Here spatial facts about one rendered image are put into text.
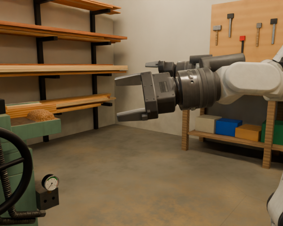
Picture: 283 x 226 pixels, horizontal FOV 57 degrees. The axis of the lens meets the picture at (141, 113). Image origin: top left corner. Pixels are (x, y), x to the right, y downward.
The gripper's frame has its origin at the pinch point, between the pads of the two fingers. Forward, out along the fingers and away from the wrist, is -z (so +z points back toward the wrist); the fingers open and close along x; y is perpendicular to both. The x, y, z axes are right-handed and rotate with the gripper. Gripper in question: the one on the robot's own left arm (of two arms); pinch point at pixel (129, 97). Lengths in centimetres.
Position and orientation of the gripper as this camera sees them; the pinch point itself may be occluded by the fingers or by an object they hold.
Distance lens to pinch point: 57.9
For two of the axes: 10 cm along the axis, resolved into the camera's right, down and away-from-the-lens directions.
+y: -0.7, -6.3, -7.7
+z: 9.9, -1.2, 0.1
